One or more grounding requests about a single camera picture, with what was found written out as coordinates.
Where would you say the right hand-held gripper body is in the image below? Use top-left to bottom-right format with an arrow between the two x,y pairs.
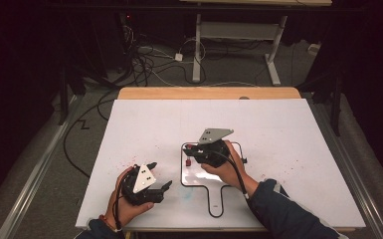
187,127 -> 235,168

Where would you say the person's right hand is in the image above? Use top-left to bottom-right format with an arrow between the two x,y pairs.
200,139 -> 260,197

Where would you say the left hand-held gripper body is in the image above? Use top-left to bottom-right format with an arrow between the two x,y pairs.
122,163 -> 165,206

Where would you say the red bracelet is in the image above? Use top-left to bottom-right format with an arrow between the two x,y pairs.
98,214 -> 123,233

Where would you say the metal floor rail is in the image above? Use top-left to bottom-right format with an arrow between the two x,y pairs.
0,94 -> 84,239
306,99 -> 383,239

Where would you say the small whiteboard with handle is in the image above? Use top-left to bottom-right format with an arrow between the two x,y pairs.
180,141 -> 249,219

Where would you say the large white foam board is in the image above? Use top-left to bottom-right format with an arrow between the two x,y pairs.
75,98 -> 367,230

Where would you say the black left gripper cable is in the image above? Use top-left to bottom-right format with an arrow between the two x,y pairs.
112,170 -> 131,239

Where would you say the white marker with red cap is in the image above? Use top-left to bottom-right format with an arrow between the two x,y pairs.
184,142 -> 194,168

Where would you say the person's left hand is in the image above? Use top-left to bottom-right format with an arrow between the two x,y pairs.
103,165 -> 155,232

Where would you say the small white box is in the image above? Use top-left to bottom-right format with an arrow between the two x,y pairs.
307,43 -> 322,56

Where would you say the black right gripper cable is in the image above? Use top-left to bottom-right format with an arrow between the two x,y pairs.
208,149 -> 250,200

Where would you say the white metal table frame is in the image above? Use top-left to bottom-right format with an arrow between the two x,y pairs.
178,0 -> 333,87

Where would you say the black floor cable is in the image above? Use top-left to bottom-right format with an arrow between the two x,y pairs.
63,89 -> 120,178

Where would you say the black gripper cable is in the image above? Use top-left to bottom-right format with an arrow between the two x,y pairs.
112,170 -> 131,239
208,149 -> 250,200

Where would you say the tangle of cables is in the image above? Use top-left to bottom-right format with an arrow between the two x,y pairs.
122,26 -> 208,88

